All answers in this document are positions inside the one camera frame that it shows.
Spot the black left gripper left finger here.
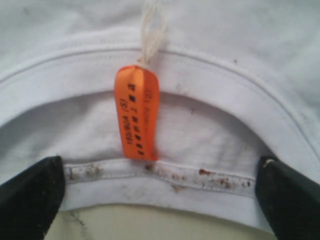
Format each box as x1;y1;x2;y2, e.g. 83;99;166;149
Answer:
0;156;66;240

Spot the orange ribbon size tag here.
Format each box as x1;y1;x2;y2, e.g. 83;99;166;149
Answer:
114;0;168;161

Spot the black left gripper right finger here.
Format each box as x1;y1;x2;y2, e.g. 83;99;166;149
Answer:
255;156;320;240

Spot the white t-shirt red Chinese lettering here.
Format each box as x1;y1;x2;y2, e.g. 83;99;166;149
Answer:
0;0;320;232

